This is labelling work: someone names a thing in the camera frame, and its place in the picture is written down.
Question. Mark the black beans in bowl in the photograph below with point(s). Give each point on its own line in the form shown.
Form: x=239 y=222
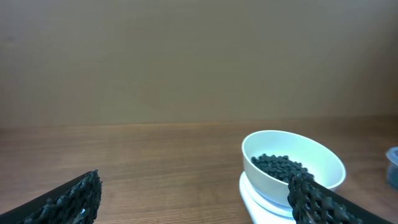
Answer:
x=281 y=167

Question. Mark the clear plastic container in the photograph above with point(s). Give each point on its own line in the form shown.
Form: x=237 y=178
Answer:
x=391 y=155

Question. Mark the white digital kitchen scale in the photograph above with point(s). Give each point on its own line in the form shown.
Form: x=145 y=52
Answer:
x=260 y=209

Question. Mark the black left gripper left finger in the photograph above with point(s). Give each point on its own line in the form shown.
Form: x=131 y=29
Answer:
x=76 y=201

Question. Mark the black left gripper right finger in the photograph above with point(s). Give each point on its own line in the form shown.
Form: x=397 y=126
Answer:
x=313 y=203

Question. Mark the white round bowl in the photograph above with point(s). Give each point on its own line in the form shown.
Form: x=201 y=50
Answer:
x=327 y=168

